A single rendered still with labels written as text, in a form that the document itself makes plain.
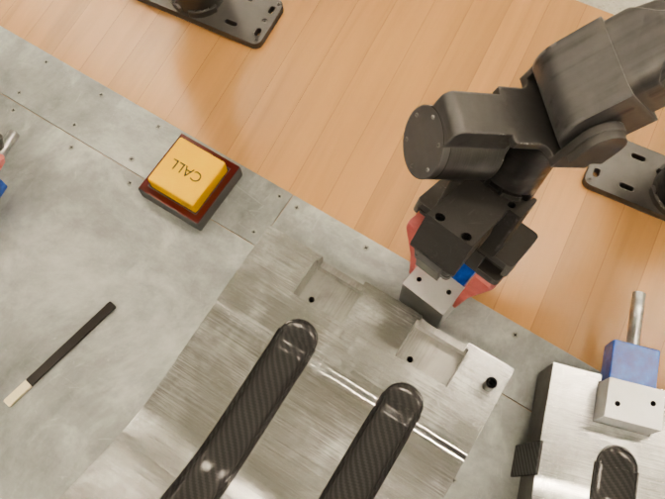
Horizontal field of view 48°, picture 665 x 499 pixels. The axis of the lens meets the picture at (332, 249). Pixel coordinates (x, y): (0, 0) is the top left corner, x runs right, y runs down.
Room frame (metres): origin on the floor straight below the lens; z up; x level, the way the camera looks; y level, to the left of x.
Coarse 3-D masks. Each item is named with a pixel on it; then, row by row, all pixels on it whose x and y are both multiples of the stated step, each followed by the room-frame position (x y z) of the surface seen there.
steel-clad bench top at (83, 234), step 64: (0, 64) 0.52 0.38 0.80; (64, 64) 0.52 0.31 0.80; (0, 128) 0.44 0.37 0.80; (64, 128) 0.43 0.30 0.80; (128, 128) 0.43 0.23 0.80; (64, 192) 0.35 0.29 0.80; (128, 192) 0.35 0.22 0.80; (256, 192) 0.35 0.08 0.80; (0, 256) 0.28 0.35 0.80; (64, 256) 0.28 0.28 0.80; (128, 256) 0.28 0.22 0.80; (192, 256) 0.27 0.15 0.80; (384, 256) 0.27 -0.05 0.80; (0, 320) 0.21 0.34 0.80; (64, 320) 0.21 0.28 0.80; (128, 320) 0.21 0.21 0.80; (192, 320) 0.20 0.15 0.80; (448, 320) 0.20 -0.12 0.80; (0, 384) 0.14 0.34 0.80; (64, 384) 0.14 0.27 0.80; (128, 384) 0.14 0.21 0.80; (512, 384) 0.13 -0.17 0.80; (0, 448) 0.08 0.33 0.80; (64, 448) 0.08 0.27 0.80; (512, 448) 0.07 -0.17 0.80
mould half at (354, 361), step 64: (256, 256) 0.24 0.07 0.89; (320, 256) 0.24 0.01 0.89; (256, 320) 0.18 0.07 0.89; (320, 320) 0.18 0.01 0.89; (384, 320) 0.17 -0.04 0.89; (192, 384) 0.12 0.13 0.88; (320, 384) 0.12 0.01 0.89; (384, 384) 0.12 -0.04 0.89; (128, 448) 0.07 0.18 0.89; (192, 448) 0.07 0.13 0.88; (256, 448) 0.07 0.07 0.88; (320, 448) 0.06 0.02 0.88; (448, 448) 0.06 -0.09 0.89
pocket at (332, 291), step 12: (324, 264) 0.23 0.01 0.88; (312, 276) 0.23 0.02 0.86; (324, 276) 0.23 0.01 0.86; (336, 276) 0.22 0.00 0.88; (348, 276) 0.22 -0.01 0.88; (300, 288) 0.21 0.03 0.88; (312, 288) 0.21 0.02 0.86; (324, 288) 0.21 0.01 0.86; (336, 288) 0.21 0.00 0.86; (348, 288) 0.21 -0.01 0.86; (360, 288) 0.21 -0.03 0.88; (312, 300) 0.21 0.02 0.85; (324, 300) 0.20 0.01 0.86; (336, 300) 0.20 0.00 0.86; (348, 300) 0.20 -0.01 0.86; (336, 312) 0.19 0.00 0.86; (348, 312) 0.19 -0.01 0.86
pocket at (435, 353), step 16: (416, 336) 0.17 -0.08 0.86; (432, 336) 0.16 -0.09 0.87; (448, 336) 0.16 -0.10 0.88; (400, 352) 0.15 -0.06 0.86; (416, 352) 0.15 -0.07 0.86; (432, 352) 0.15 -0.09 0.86; (448, 352) 0.15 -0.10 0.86; (464, 352) 0.15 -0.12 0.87; (432, 368) 0.13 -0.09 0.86; (448, 368) 0.13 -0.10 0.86; (448, 384) 0.12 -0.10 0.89
